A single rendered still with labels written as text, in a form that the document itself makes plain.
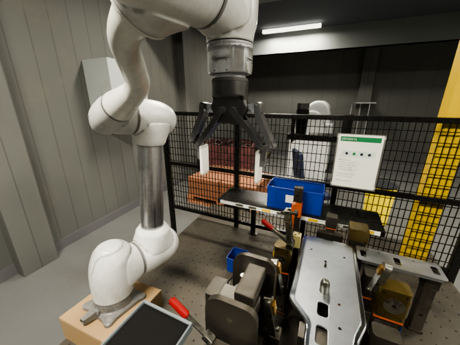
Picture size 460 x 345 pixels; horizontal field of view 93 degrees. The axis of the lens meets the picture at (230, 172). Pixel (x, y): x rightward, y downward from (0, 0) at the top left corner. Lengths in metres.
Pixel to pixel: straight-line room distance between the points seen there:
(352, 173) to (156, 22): 1.22
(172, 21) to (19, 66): 2.61
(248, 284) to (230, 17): 0.56
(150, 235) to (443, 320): 1.35
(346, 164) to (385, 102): 5.74
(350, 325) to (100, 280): 0.86
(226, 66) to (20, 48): 2.64
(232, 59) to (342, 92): 6.54
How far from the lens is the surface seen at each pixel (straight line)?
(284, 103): 6.99
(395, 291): 0.94
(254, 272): 0.63
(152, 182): 0.96
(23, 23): 3.04
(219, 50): 0.45
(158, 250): 1.08
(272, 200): 1.29
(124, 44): 0.46
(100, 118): 0.81
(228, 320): 0.60
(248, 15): 0.45
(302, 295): 0.87
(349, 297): 0.92
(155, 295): 1.16
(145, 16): 0.37
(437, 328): 1.44
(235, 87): 0.44
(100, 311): 1.12
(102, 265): 1.00
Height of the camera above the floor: 1.62
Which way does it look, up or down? 18 degrees down
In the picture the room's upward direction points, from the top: straight up
